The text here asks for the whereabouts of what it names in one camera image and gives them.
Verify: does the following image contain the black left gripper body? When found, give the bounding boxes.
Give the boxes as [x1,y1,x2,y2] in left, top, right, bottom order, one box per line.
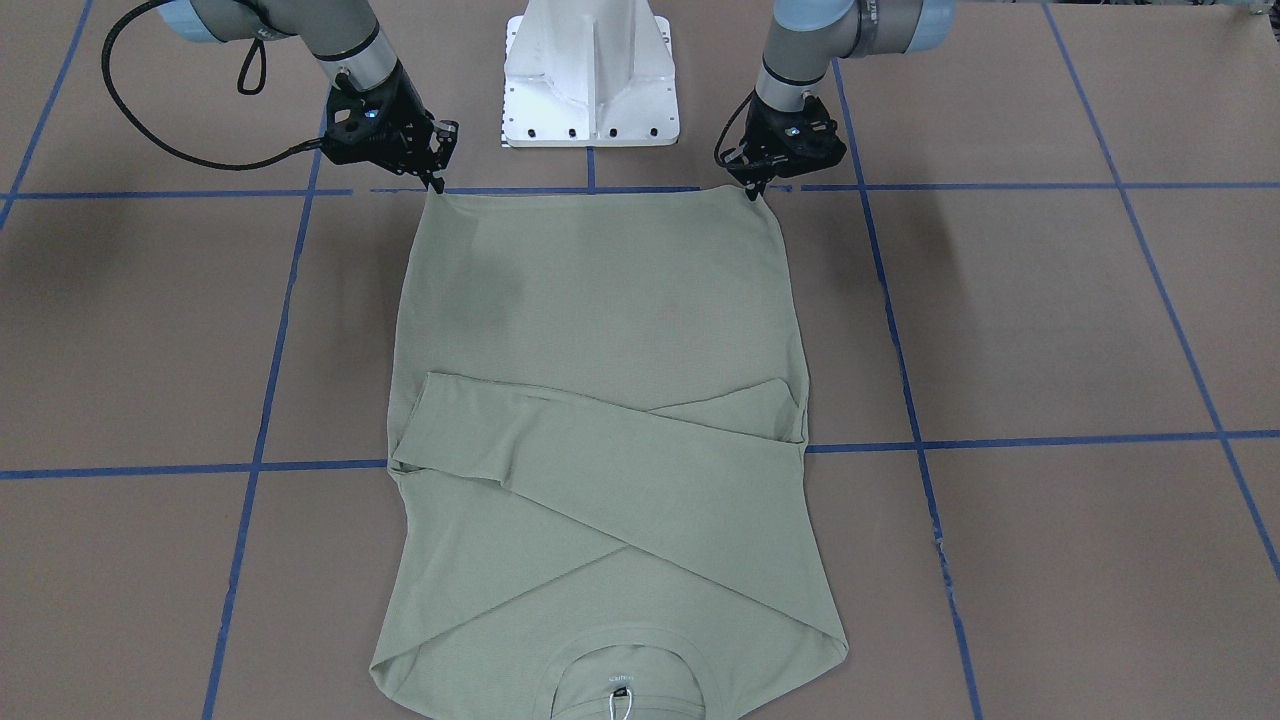
[722,92,849,186]

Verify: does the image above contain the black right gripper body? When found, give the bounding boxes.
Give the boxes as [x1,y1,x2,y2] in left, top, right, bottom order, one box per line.
[320,63,460,173]

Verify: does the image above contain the sage green long-sleeve shirt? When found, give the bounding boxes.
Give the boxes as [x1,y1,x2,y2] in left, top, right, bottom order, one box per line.
[370,186,849,719]

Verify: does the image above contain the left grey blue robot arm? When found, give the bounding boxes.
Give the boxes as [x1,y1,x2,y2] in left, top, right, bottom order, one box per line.
[714,1,957,201]

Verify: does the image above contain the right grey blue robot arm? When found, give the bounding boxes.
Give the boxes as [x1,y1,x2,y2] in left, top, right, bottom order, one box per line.
[157,1,458,193]

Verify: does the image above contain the white shirt hang tag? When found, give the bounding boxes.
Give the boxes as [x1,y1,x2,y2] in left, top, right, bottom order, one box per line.
[605,676,635,720]

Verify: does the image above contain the blue tape line crosswise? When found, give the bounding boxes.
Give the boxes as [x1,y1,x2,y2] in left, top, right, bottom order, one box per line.
[1,428,1279,480]

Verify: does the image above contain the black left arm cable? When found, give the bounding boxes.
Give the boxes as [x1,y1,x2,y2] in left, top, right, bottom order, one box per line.
[713,90,759,173]

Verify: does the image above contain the black braided cable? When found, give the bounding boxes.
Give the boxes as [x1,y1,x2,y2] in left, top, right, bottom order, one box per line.
[100,0,332,173]

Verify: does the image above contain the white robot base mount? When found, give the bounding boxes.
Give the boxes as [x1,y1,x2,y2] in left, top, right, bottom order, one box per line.
[500,1,681,149]

